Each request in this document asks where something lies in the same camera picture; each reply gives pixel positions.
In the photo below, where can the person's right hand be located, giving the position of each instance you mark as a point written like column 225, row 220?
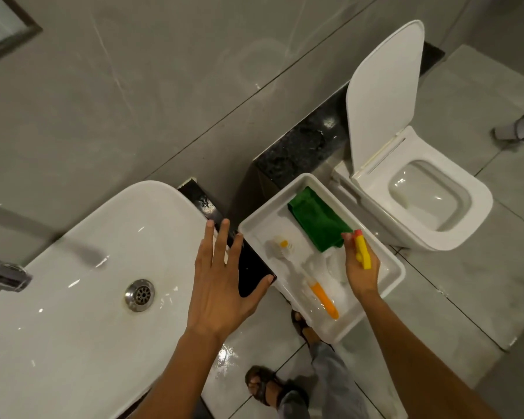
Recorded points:
column 360, row 281

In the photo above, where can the person's left hand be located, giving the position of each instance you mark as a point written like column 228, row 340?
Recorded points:
column 216, row 301

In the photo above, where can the person's left thumb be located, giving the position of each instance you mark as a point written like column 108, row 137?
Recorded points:
column 260, row 292

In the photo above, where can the person's right thumb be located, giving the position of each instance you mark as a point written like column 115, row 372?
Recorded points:
column 348, row 246

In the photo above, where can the person's left middle finger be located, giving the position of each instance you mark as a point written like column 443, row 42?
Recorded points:
column 221, row 244

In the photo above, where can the yellow trigger spray bottle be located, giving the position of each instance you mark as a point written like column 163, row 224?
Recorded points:
column 362, row 250

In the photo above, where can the person's right forearm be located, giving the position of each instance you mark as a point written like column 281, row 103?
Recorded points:
column 415, row 366

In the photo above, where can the person's left forearm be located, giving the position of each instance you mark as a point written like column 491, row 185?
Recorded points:
column 179, row 379

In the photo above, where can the black counter slab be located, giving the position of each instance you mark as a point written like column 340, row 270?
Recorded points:
column 253, row 274

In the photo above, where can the green cleaning cloth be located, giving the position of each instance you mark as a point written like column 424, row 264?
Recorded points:
column 318, row 218

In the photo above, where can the white plastic tray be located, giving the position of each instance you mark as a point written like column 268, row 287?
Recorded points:
column 266, row 222

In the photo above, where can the brown sandal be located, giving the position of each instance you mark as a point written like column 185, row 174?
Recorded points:
column 266, row 386
column 301, row 325

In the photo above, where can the chrome sink drain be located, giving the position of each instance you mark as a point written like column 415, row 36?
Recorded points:
column 139, row 295

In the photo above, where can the black granite ledge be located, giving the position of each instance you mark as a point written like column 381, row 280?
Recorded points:
column 301, row 143

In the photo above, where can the grey jeans leg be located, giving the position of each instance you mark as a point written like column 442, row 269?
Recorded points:
column 332, row 388

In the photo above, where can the white toilet bowl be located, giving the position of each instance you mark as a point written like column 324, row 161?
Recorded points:
column 467, row 218

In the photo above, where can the white toilet lid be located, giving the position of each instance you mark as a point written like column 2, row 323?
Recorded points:
column 384, row 91

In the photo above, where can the white sink basin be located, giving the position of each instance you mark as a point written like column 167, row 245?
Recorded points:
column 91, row 344

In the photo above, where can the chrome faucet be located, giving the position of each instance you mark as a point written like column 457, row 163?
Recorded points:
column 6, row 274

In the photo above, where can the dark framed mirror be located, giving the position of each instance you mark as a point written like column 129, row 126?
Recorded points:
column 0, row 21

